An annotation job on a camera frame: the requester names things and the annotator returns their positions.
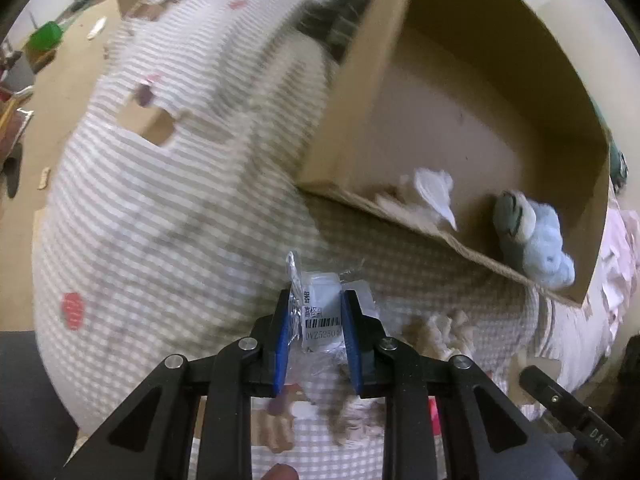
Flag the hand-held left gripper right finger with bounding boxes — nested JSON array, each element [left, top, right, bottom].
[[341, 289, 577, 480]]

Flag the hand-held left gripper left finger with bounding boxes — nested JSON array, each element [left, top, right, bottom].
[[60, 289, 293, 480]]

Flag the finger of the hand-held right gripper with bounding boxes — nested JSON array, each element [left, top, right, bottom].
[[519, 366, 627, 462]]

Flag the clear plastic packet white label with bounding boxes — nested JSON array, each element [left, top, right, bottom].
[[285, 251, 376, 386]]

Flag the large cardboard box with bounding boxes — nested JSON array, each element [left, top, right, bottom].
[[295, 0, 614, 307]]

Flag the pink patterned cloth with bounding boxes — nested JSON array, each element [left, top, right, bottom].
[[597, 205, 640, 356]]

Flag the light blue plush toy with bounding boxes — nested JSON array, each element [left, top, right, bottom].
[[492, 190, 576, 290]]

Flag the checked printed blanket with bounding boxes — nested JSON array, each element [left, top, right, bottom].
[[31, 0, 617, 480]]

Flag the dark green cloth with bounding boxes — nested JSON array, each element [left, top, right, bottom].
[[590, 95, 629, 196]]

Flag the dark grey cloth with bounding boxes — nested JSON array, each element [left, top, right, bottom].
[[295, 0, 383, 61]]

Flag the green plastic container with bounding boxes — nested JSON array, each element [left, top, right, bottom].
[[27, 21, 65, 52]]

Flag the cream knotted rope toy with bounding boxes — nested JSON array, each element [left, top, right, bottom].
[[406, 309, 483, 361]]

